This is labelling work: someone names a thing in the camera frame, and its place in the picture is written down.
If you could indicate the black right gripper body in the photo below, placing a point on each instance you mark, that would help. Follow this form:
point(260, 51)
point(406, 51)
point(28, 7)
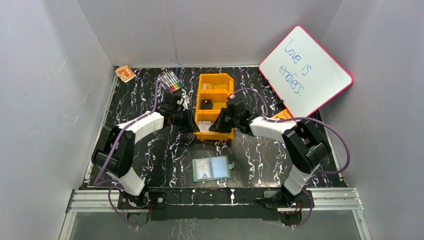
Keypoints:
point(232, 121)

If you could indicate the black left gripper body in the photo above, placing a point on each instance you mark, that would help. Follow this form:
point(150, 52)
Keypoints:
point(187, 119)

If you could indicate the mint green card holder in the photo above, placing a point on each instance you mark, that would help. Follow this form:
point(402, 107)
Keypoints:
point(220, 168)

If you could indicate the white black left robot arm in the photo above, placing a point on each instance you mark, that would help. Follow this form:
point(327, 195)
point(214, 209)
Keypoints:
point(114, 151)

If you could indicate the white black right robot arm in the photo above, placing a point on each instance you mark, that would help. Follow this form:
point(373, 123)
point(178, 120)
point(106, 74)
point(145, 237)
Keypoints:
point(306, 146)

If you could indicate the grey card in bin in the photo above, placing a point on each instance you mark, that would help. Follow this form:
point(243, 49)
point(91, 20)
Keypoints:
point(204, 126)

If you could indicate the small orange card box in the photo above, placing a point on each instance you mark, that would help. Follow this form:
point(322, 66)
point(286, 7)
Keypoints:
point(125, 73)

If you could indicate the black item in bin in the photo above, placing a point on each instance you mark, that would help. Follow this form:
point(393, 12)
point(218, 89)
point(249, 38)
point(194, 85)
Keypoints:
point(206, 104)

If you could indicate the pack of coloured markers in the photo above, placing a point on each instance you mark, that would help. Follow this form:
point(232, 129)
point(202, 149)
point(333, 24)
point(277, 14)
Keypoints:
point(170, 82)

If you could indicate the beige item in bin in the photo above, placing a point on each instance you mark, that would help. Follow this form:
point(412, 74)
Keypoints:
point(207, 86)

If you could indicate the orange cover book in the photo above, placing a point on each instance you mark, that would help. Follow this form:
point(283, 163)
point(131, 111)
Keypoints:
point(282, 115)

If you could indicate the pink framed whiteboard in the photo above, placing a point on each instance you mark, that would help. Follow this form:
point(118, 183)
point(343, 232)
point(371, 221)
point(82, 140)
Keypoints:
point(303, 74)

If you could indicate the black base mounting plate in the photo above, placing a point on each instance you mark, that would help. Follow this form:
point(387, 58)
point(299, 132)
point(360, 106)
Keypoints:
point(264, 203)

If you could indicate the aluminium rail frame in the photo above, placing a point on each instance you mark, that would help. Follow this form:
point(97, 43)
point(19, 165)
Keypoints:
point(325, 199)

